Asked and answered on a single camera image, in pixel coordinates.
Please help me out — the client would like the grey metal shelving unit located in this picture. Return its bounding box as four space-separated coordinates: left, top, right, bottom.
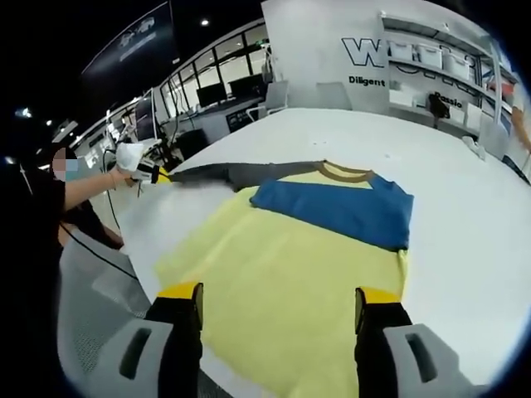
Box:
381 12 519 138

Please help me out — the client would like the person's dark clothing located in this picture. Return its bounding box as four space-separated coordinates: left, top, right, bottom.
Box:
0 163 124 291

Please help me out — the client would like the white mesh chair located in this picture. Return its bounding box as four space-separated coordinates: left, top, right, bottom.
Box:
56 231 154 398

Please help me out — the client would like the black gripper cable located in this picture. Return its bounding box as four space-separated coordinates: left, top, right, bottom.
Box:
60 147 140 283

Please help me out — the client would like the dark office desk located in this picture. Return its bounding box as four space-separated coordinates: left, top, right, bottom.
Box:
157 105 258 167

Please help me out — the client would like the black device on shelf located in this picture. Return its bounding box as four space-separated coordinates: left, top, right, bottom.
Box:
426 93 451 129

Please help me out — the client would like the person's left hand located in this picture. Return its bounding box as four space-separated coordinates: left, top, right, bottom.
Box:
108 167 136 191

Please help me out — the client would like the white crumpled cloth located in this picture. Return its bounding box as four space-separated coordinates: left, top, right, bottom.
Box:
461 135 487 162

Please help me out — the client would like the hanging dark banner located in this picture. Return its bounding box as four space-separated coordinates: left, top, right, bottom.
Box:
82 3 175 74

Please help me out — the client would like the grey office chair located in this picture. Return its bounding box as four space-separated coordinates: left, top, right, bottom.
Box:
246 80 290 121

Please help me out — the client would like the white box on shelf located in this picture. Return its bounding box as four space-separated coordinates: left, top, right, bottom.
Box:
464 101 485 128
389 89 416 107

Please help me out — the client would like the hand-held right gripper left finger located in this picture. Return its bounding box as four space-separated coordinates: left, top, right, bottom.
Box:
86 281 205 398

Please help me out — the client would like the white storage bin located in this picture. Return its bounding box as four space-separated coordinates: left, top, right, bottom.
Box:
412 48 443 70
441 53 472 78

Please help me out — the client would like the yellow black blue garment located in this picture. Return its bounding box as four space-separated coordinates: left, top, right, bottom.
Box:
155 159 416 398

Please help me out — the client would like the grey chair back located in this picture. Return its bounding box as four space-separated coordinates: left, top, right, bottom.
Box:
315 81 353 111

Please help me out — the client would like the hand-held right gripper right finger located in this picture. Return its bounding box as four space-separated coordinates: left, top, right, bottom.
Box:
353 285 474 398

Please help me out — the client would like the black computer monitor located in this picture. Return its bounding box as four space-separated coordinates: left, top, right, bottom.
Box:
228 76 266 99
195 82 228 108

